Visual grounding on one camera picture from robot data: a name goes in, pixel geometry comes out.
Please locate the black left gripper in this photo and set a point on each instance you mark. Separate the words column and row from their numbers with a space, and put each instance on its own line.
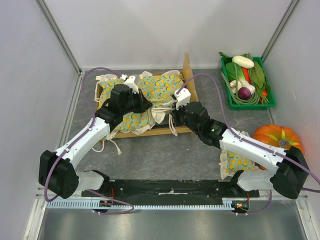
column 144, row 103

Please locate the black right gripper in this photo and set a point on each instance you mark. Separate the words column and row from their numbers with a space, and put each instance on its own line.
column 180, row 113

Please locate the lemon print cushion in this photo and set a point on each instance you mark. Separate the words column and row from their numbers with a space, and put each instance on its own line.
column 154, row 94

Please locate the wooden pet bed frame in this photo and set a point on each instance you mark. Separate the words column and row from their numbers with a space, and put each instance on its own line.
column 163, row 129

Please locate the white front rope tie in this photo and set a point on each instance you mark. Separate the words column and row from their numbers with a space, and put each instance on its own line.
column 105, row 144

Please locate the white rope tie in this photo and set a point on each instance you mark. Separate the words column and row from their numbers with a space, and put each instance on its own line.
column 105, row 144
column 159, row 114

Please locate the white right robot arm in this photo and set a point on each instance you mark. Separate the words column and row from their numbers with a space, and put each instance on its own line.
column 285, row 169

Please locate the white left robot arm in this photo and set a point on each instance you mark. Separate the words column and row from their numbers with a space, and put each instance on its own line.
column 57, row 169

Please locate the white mushroom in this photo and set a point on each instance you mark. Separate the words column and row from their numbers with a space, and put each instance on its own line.
column 233, row 86

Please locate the purple onion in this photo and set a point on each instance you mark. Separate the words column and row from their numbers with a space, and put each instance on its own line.
column 244, row 93

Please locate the bok choy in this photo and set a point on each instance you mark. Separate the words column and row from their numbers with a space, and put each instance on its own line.
column 235, row 72

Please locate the small lemon print pillow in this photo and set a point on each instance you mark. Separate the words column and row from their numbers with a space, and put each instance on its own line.
column 231, row 162

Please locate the green long beans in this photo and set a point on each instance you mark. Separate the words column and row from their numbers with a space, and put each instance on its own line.
column 234, row 98

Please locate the orange carrot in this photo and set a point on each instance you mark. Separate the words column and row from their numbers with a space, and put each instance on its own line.
column 246, row 75

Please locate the white eggplant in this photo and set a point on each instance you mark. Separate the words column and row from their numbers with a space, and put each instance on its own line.
column 243, row 62

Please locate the green spinach leaves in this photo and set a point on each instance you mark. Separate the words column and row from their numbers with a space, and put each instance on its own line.
column 257, row 74

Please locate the green plastic crate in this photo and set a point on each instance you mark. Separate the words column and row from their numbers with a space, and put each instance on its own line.
column 265, row 103

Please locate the orange pumpkin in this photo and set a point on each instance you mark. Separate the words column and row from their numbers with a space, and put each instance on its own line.
column 278, row 136

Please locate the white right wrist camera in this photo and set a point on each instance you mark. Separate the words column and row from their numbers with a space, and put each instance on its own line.
column 182, row 98

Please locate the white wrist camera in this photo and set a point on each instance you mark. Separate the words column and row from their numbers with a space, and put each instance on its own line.
column 182, row 98
column 130, row 82

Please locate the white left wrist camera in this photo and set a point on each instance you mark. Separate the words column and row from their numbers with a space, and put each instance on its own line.
column 130, row 82

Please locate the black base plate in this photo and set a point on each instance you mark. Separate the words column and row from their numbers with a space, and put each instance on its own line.
column 173, row 191

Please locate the white cable duct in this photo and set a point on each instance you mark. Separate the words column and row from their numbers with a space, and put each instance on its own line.
column 100, row 204

